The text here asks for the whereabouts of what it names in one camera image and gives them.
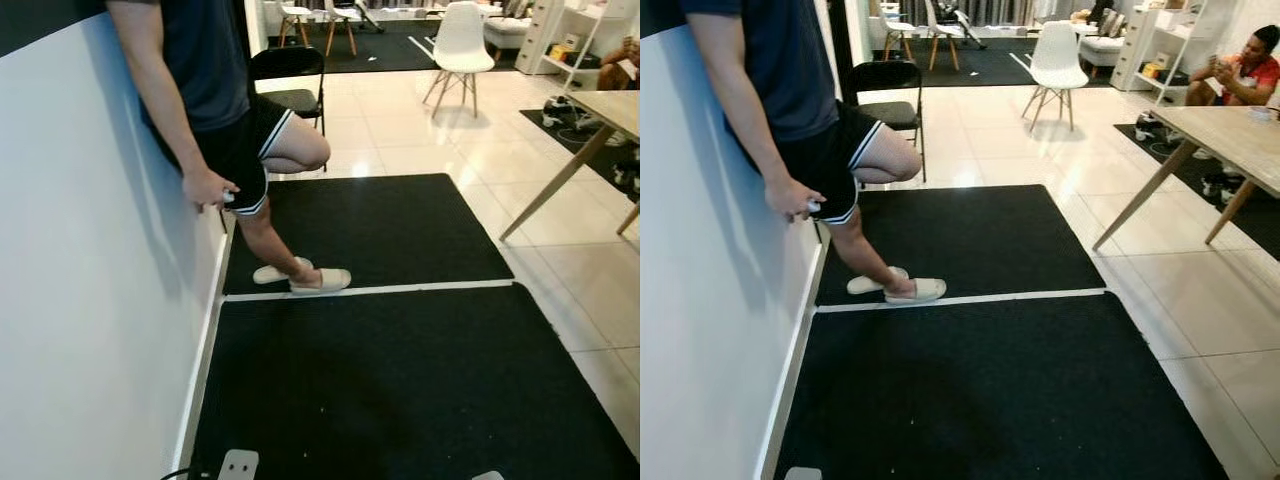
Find man's right hand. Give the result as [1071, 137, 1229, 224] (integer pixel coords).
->
[182, 168, 241, 212]
[766, 176, 826, 222]

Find white slipper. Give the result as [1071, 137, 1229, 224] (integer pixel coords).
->
[252, 258, 316, 286]
[847, 266, 911, 296]
[884, 277, 948, 305]
[288, 267, 353, 295]

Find man in dark shirt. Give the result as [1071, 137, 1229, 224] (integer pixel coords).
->
[105, 0, 346, 291]
[682, 0, 941, 301]

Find black folding chair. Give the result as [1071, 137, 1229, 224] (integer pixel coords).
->
[848, 60, 926, 183]
[250, 47, 328, 171]

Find large black floor mat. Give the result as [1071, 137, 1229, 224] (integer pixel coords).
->
[775, 292, 1229, 480]
[815, 183, 1108, 306]
[190, 283, 639, 480]
[222, 173, 516, 296]

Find light wooden table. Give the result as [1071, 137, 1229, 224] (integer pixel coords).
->
[498, 90, 641, 241]
[1092, 105, 1280, 251]

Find black mat in far room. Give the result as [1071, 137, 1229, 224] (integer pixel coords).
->
[270, 20, 531, 73]
[875, 38, 1121, 86]

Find white chair wooden legs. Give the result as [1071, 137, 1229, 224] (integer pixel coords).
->
[422, 2, 496, 119]
[1020, 20, 1091, 133]

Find white shelf unit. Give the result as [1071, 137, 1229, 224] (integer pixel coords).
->
[515, 0, 641, 91]
[1110, 5, 1216, 96]

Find white sofa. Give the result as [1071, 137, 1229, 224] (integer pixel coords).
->
[1078, 30, 1126, 71]
[483, 10, 536, 51]

